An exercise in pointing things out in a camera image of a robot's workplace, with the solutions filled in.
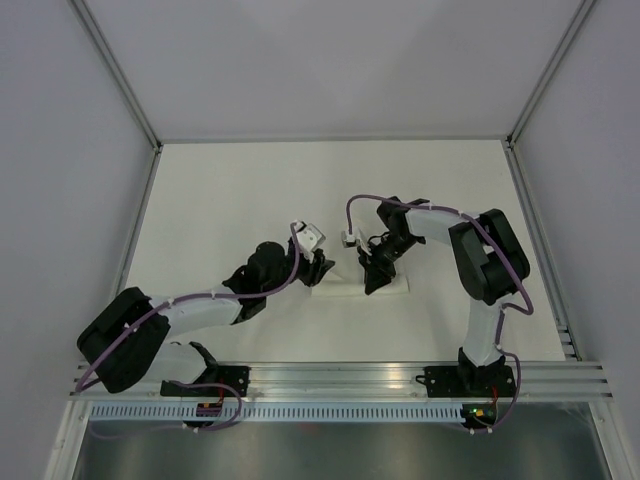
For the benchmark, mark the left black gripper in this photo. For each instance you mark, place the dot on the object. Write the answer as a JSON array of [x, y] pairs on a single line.
[[314, 272]]

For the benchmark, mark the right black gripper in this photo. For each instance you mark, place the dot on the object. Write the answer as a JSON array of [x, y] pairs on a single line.
[[378, 274]]

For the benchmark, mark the white cloth napkin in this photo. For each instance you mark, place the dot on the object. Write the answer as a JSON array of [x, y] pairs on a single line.
[[334, 285]]

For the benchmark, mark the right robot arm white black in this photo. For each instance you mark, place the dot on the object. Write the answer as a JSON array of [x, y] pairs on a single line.
[[491, 266]]

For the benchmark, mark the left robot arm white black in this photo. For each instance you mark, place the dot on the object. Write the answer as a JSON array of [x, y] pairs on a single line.
[[134, 338]]

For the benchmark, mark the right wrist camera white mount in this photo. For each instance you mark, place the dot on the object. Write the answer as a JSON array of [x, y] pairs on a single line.
[[355, 238]]

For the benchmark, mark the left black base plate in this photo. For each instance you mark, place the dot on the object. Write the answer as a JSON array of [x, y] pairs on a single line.
[[213, 382]]

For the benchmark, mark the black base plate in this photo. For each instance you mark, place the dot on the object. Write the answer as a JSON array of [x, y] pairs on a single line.
[[455, 382], [213, 382]]

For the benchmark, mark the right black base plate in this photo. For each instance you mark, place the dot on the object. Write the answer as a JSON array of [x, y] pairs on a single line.
[[455, 382]]

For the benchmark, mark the back aluminium frame bar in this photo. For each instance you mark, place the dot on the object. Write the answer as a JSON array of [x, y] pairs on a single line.
[[334, 138]]

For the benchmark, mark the front aluminium rail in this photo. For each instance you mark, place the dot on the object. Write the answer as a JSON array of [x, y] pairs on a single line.
[[535, 381]]

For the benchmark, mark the white slotted cable duct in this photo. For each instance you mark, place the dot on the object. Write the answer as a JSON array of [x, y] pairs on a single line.
[[304, 412]]

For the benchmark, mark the left aluminium frame post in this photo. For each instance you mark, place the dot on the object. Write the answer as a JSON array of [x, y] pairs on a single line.
[[99, 41]]

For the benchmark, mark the aluminium frame post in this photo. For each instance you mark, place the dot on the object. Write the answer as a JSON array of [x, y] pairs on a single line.
[[576, 24], [99, 41]]

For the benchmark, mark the right aluminium frame post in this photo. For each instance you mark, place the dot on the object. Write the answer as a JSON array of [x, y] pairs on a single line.
[[576, 24]]

